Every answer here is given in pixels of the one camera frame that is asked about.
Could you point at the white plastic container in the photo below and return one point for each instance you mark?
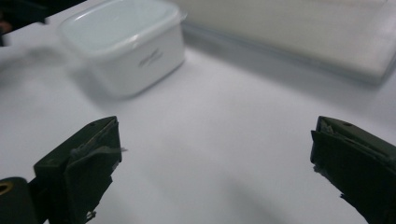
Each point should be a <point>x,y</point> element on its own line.
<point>124,46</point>

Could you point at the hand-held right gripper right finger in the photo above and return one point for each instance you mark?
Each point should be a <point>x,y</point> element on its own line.
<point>358,168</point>

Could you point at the large white flat tray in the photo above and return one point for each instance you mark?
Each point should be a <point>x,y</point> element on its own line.
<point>280,28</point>

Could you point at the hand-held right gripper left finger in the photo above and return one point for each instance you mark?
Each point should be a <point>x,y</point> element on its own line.
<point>84,174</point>

